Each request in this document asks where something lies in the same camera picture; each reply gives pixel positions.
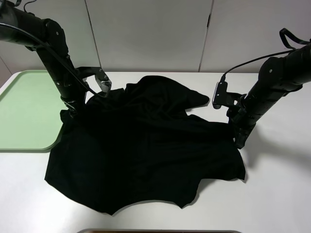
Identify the black short sleeve shirt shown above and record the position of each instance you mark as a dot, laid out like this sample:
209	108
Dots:
139	144

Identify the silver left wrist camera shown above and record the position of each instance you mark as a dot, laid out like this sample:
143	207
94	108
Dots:
101	78

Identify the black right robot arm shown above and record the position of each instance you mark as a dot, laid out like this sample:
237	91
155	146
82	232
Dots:
277	78

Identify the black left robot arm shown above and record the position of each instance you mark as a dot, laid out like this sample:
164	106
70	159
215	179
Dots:
47	39

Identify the light green plastic tray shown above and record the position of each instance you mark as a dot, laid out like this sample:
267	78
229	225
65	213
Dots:
30	107

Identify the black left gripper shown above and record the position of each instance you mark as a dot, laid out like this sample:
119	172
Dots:
74	100

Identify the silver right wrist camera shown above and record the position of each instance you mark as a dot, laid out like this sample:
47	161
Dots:
223	98

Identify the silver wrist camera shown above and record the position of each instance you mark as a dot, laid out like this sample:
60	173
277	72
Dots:
101	78
223	98

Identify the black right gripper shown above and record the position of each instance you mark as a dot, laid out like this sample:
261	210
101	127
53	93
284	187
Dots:
239	120

